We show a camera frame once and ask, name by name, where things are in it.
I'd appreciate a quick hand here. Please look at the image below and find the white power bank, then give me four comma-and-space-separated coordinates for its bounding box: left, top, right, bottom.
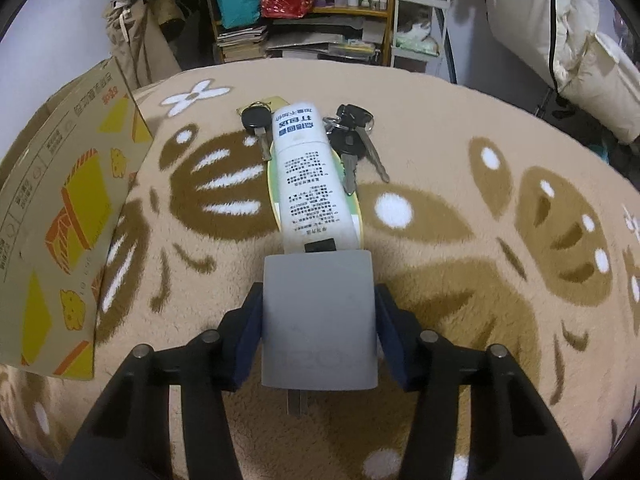
262, 250, 378, 417

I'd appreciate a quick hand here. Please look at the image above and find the beige patterned blanket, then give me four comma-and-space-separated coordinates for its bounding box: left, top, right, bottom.
1, 60, 639, 477

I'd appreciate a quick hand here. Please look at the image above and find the open cardboard box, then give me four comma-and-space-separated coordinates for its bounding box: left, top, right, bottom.
1, 58, 153, 380

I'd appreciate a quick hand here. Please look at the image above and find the white tube with text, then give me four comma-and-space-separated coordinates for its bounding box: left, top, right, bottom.
272, 102, 360, 254

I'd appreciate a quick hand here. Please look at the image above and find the green oval fan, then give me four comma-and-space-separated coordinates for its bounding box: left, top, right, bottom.
267, 148, 363, 246

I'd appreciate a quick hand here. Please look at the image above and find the black key bunch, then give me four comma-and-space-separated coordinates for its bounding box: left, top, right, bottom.
323, 104, 390, 195

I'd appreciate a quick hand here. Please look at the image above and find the black car key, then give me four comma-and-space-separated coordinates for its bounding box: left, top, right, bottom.
241, 103, 272, 162

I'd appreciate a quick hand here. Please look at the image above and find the yellow card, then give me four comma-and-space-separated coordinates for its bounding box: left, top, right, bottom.
236, 96, 288, 116

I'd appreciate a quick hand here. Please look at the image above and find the khaki hanging coat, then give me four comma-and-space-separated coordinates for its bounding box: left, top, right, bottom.
103, 0, 186, 90

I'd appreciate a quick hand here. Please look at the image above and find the left book stack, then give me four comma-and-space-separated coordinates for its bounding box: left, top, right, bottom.
216, 25, 268, 63

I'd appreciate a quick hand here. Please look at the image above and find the wooden bookshelf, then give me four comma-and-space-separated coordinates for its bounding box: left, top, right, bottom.
202, 0, 397, 66

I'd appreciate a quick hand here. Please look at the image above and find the white garment cover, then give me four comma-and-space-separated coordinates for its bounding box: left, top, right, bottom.
486, 0, 639, 144

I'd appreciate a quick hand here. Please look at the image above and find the right book pile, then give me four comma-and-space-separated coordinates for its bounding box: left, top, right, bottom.
264, 14, 386, 65

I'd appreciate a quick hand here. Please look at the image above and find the white utility cart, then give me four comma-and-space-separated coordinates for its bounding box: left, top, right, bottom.
390, 0, 451, 64

